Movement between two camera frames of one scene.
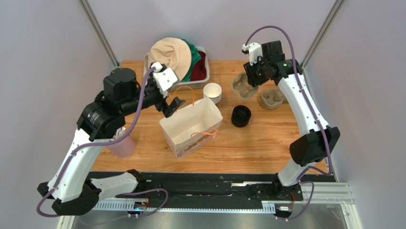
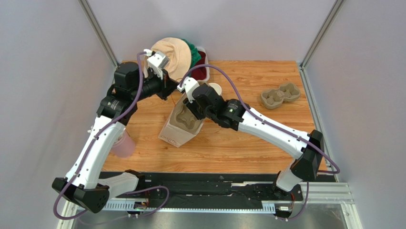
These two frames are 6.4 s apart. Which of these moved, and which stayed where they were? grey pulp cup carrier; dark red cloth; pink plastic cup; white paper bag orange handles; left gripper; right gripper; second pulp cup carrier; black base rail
Moved: white paper bag orange handles; grey pulp cup carrier; right gripper; left gripper
Stayed: black base rail; second pulp cup carrier; dark red cloth; pink plastic cup
